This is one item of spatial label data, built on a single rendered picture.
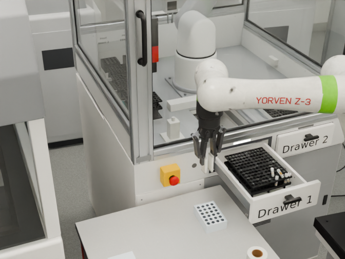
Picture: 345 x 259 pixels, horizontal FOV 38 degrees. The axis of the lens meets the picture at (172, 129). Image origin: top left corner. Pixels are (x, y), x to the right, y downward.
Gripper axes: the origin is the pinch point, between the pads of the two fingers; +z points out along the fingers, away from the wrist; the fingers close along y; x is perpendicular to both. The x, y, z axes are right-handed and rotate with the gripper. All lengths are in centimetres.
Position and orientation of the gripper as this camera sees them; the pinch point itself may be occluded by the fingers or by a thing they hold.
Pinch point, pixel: (207, 163)
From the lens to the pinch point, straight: 181.4
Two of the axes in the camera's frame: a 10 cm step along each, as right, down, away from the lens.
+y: -9.0, 2.2, -3.7
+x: 4.3, 4.7, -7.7
